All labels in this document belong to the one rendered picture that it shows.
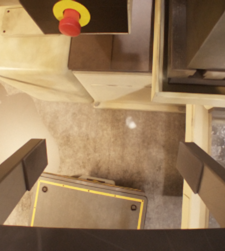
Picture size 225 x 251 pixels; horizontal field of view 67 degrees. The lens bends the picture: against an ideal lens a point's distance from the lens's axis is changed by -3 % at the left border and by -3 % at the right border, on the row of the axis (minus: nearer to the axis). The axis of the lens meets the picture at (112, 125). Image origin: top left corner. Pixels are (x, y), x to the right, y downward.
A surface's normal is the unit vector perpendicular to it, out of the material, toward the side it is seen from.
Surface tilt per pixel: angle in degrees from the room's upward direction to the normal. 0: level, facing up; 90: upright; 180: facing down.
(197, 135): 0
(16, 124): 0
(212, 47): 90
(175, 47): 0
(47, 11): 90
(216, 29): 90
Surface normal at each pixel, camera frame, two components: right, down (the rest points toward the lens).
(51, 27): -0.07, 0.99
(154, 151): -0.11, -0.12
